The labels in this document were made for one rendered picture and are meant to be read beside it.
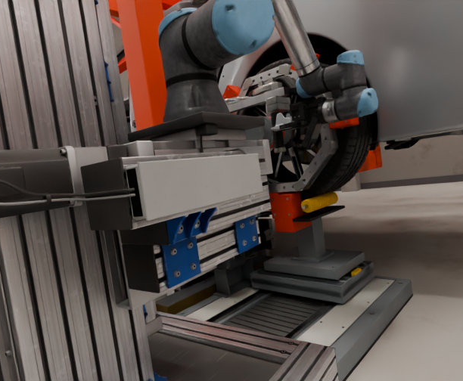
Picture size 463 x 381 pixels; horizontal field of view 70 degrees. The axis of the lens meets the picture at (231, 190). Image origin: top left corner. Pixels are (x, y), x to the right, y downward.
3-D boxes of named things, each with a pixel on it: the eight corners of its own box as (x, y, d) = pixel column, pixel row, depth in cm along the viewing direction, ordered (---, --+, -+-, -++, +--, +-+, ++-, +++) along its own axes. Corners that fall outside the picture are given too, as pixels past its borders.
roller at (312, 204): (341, 202, 160) (340, 190, 160) (310, 214, 139) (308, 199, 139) (330, 202, 164) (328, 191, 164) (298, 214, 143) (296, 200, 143)
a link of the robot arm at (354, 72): (321, 60, 103) (325, 95, 104) (355, 46, 95) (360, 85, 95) (334, 63, 108) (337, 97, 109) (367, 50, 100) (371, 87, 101)
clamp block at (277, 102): (292, 110, 125) (290, 96, 125) (278, 109, 119) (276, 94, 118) (281, 113, 129) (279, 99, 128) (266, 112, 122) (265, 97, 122)
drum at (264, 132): (296, 145, 149) (291, 113, 148) (267, 147, 133) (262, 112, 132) (270, 150, 158) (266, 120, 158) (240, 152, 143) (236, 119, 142)
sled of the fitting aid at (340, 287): (375, 278, 164) (373, 258, 164) (343, 306, 138) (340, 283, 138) (290, 267, 199) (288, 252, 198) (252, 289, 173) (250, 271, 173)
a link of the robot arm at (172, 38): (195, 90, 83) (187, 35, 82) (233, 73, 73) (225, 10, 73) (153, 86, 75) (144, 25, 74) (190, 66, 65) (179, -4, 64)
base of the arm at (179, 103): (200, 116, 65) (193, 64, 64) (150, 130, 74) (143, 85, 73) (243, 119, 77) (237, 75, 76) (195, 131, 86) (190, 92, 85)
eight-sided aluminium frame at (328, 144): (343, 187, 136) (327, 51, 133) (337, 188, 131) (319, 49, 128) (244, 193, 173) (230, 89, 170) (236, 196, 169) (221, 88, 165)
